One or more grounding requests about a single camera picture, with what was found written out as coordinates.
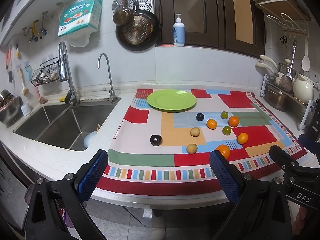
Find steel pot on rack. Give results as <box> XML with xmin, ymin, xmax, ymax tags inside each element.
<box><xmin>264</xmin><ymin>85</ymin><xmax>289</xmax><ymax>112</ymax></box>

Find steel ladle hanging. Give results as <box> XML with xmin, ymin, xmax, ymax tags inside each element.
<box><xmin>279</xmin><ymin>39</ymin><xmax>297</xmax><ymax>93</ymax></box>

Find person's right hand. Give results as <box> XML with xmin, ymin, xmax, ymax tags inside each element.
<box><xmin>292</xmin><ymin>206</ymin><xmax>308</xmax><ymax>235</ymax></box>

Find chrome kitchen faucet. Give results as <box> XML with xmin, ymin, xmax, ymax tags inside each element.
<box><xmin>58</xmin><ymin>41</ymin><xmax>80</xmax><ymax>106</ymax></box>

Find white ceramic jug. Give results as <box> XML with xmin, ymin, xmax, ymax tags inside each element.
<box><xmin>293</xmin><ymin>74</ymin><xmax>318</xmax><ymax>104</ymax></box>

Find white handled pans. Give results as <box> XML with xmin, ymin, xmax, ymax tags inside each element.
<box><xmin>255</xmin><ymin>55</ymin><xmax>284</xmax><ymax>85</ymax></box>

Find small orange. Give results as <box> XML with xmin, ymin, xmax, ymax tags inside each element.
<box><xmin>237</xmin><ymin>133</ymin><xmax>248</xmax><ymax>145</ymax></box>

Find black frying pan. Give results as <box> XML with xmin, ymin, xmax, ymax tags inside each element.
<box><xmin>116</xmin><ymin>0</ymin><xmax>161</xmax><ymax>51</ymax></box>

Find white bowl in sink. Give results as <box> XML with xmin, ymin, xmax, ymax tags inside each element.
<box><xmin>83</xmin><ymin>131</ymin><xmax>97</xmax><ymax>148</ymax></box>

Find colourful patchwork table mat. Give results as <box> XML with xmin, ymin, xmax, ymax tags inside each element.
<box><xmin>97</xmin><ymin>89</ymin><xmax>306</xmax><ymax>197</ymax></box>

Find dish brush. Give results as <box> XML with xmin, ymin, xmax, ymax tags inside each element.
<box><xmin>18</xmin><ymin>68</ymin><xmax>29</xmax><ymax>96</ymax></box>

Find round steel steamer rack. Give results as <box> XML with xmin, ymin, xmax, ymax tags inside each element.
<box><xmin>112</xmin><ymin>0</ymin><xmax>152</xmax><ymax>13</ymax></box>

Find large orange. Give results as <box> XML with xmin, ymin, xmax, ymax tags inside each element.
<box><xmin>228</xmin><ymin>115</ymin><xmax>240</xmax><ymax>127</ymax></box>

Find stainless steel sink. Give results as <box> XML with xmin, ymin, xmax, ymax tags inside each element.
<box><xmin>14</xmin><ymin>100</ymin><xmax>118</xmax><ymax>151</ymax></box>

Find dark wooden window frame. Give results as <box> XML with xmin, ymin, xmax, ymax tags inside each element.
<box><xmin>154</xmin><ymin>0</ymin><xmax>266</xmax><ymax>58</ymax></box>

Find tan round fruit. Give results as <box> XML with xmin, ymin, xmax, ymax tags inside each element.
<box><xmin>186</xmin><ymin>144</ymin><xmax>197</xmax><ymax>154</ymax></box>
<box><xmin>190</xmin><ymin>127</ymin><xmax>201</xmax><ymax>137</ymax></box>

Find green plate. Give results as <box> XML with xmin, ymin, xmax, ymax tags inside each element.
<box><xmin>146</xmin><ymin>89</ymin><xmax>197</xmax><ymax>111</ymax></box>

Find white spoon hanging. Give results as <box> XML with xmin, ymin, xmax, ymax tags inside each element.
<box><xmin>302</xmin><ymin>39</ymin><xmax>310</xmax><ymax>72</ymax></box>

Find black wire basket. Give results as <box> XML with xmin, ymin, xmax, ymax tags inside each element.
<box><xmin>31</xmin><ymin>57</ymin><xmax>59</xmax><ymax>87</ymax></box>

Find green lime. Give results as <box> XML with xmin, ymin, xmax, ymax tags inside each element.
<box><xmin>221</xmin><ymin>111</ymin><xmax>229</xmax><ymax>119</ymax></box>
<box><xmin>222</xmin><ymin>126</ymin><xmax>232</xmax><ymax>135</ymax></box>

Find paper towel pack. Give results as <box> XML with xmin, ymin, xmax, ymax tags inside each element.
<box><xmin>57</xmin><ymin>0</ymin><xmax>103</xmax><ymax>48</ymax></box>

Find blue white soap bottle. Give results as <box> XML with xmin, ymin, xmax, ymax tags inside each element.
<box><xmin>173</xmin><ymin>13</ymin><xmax>185</xmax><ymax>47</ymax></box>

